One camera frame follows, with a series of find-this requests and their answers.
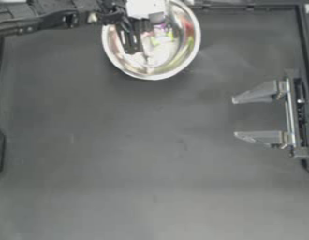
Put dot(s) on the steel bowl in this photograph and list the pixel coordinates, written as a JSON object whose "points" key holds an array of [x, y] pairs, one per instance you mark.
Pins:
{"points": [[176, 53]]}

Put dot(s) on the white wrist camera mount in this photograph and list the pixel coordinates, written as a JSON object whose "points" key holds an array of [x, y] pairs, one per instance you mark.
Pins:
{"points": [[145, 7]]}

